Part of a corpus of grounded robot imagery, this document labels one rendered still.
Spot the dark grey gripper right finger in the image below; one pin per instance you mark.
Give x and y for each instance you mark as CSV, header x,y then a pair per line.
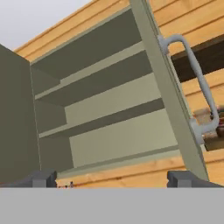
x,y
182,179

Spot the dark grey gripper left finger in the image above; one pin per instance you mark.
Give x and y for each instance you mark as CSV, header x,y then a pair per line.
x,y
38,178

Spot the olive green cabinet door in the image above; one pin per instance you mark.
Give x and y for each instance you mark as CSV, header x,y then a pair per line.
x,y
163,75
17,122

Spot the brown patterned object on shelf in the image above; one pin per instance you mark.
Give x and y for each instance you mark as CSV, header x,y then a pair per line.
x,y
213,128

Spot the olive green wall cabinet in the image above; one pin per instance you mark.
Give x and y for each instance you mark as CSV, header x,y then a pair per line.
x,y
110,99

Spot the dark wooden wall shelf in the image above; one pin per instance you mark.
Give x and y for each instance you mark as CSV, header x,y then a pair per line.
x,y
201,61

